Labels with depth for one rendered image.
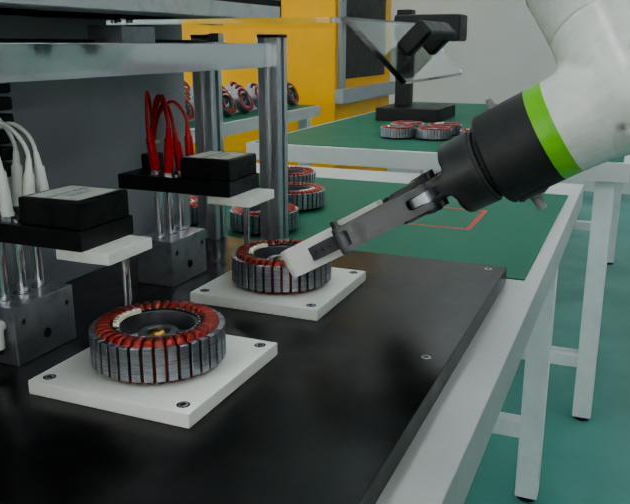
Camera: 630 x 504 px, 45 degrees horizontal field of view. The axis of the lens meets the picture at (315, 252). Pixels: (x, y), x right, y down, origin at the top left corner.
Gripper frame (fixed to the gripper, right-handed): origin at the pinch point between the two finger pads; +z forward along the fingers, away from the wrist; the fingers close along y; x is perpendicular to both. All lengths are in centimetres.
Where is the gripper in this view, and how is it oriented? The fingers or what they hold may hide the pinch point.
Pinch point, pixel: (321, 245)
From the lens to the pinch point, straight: 83.1
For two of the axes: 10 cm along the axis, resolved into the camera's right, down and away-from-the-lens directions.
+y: 3.9, -2.4, 8.9
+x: -4.6, -8.9, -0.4
